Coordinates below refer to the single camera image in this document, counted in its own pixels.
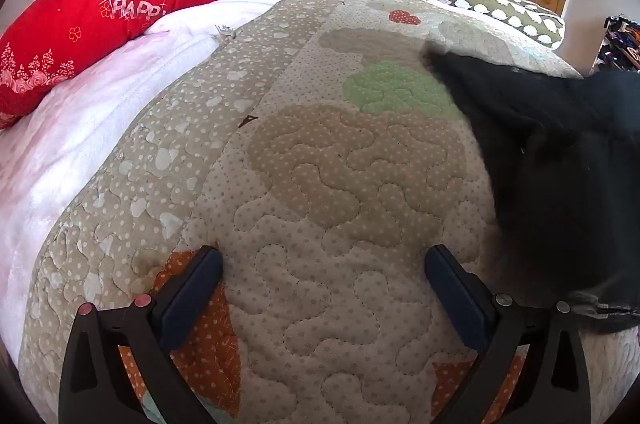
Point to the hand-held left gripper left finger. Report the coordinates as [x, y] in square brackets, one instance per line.
[192, 294]

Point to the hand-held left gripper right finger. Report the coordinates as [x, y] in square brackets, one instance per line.
[457, 294]

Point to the black pants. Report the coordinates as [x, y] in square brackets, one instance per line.
[550, 179]

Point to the quilted patchwork bedspread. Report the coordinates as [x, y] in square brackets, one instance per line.
[325, 204]

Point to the white plush blanket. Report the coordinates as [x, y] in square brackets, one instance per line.
[75, 129]

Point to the green patterned pillow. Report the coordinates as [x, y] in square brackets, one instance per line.
[500, 7]

